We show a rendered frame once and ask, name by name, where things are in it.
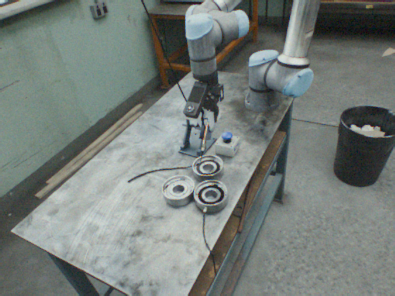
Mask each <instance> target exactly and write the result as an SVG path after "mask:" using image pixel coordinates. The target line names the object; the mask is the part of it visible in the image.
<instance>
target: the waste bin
mask: <svg viewBox="0 0 395 296"><path fill-rule="evenodd" d="M352 125H354V126H356V127H359V128H360V129H361V128H362V127H363V126H364V125H369V126H371V127H374V128H375V126H378V127H380V131H381V132H385V134H384V136H382V137H378V136H367V135H363V134H360V133H358V132H356V131H353V130H352V129H350V128H351V126H352ZM374 128H373V129H374ZM338 134H339V136H338V140H337V145H336V157H335V162H334V172H335V174H336V176H337V177H338V178H339V179H340V180H341V181H344V182H345V183H347V184H349V185H352V186H370V185H373V184H374V183H375V182H376V181H377V180H378V178H379V177H380V175H381V172H382V170H383V168H384V167H385V165H386V163H387V160H388V158H389V156H390V155H391V153H392V150H393V148H394V147H395V112H394V111H392V110H389V109H386V108H384V107H381V106H375V105H360V106H352V107H349V108H347V109H346V110H345V111H343V112H342V114H341V116H340V122H339V128H338Z"/></svg>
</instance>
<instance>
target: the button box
mask: <svg viewBox="0 0 395 296"><path fill-rule="evenodd" d="M239 147H240V138H239V137H236V136H233V137H232V138H231V139H230V140H229V141H226V140H225V139H223V138H222V137H221V136H220V138H219V139H218V140H217V141H216V142H215V143H214V148H215V154H219V155H222V156H229V157H232V158H233V156H234V155H235V153H236V152H237V151H238V148H239Z"/></svg>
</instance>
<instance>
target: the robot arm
mask: <svg viewBox="0 0 395 296"><path fill-rule="evenodd" d="M241 1H242V0H206V2H203V3H202V4H201V5H193V6H191V7H190V8H189V9H188V10H187V12H186V39H187V42H188V50H189V55H190V64H191V72H192V74H193V78H194V79H195V80H198V81H195V83H194V85H193V87H192V90H191V93H190V95H189V97H188V99H187V103H186V105H185V108H184V110H183V114H185V115H186V117H187V118H196V121H197V123H199V125H200V127H201V125H204V121H205V120H204V118H205V115H206V114H207V118H208V119H209V130H210V132H214V129H215V128H216V125H217V122H218V120H219V118H220V115H221V114H220V112H219V107H218V106H217V103H218V102H219V98H220V101H222V100H223V99H224V85H223V84H219V80H218V71H217V66H216V59H215V58H216V51H215V48H216V47H219V46H221V45H223V44H227V43H229V42H231V41H234V40H237V39H240V38H241V37H243V36H245V35H246V33H248V30H249V20H248V17H247V15H246V13H245V12H242V11H231V10H232V9H233V8H234V7H236V6H237V5H238V4H239V3H240V2H241ZM320 2H321V0H293V9H292V12H291V18H290V21H289V25H288V31H287V34H286V43H285V47H284V52H283V54H281V55H279V52H277V51H275V50H265V51H259V52H257V53H255V54H252V55H251V56H250V64H249V66H250V75H249V90H248V93H247V95H246V98H245V107H246V108H247V109H249V110H251V111H253V112H257V113H268V112H270V111H273V110H275V109H277V108H279V103H280V98H279V93H282V94H283V95H284V96H288V97H290V98H294V97H299V96H301V95H302V94H304V93H305V91H307V89H308V88H309V87H310V84H311V82H312V79H313V72H312V71H311V69H309V66H310V59H309V58H308V57H307V55H308V51H309V48H310V43H311V40H312V34H313V30H314V27H315V23H316V20H317V14H318V12H319V9H320ZM230 12H231V13H230ZM219 85H220V87H219ZM221 90H222V94H223V96H222V97H221ZM209 110H210V111H209ZM207 111H209V112H208V113H207Z"/></svg>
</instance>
